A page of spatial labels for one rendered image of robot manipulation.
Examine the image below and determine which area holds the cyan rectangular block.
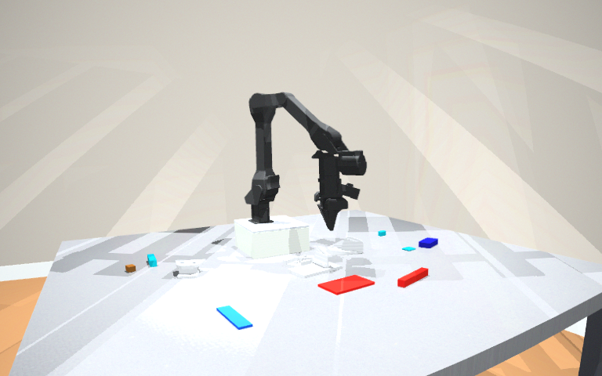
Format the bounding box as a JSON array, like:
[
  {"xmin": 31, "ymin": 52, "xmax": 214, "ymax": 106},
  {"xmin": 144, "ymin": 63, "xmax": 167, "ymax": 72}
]
[{"xmin": 147, "ymin": 254, "xmax": 157, "ymax": 267}]

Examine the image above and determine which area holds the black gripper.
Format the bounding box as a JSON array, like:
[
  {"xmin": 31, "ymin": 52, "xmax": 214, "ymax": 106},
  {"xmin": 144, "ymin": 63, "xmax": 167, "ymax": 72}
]
[{"xmin": 314, "ymin": 175, "xmax": 348, "ymax": 231}]

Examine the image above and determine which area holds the red rectangular bar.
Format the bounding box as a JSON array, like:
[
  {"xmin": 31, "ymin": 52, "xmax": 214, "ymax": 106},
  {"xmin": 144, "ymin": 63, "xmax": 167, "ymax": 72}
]
[{"xmin": 397, "ymin": 268, "xmax": 428, "ymax": 287}]

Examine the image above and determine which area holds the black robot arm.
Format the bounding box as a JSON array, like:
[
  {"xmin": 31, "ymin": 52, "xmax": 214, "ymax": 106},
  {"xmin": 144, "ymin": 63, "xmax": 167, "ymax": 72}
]
[{"xmin": 244, "ymin": 92, "xmax": 367, "ymax": 225}]

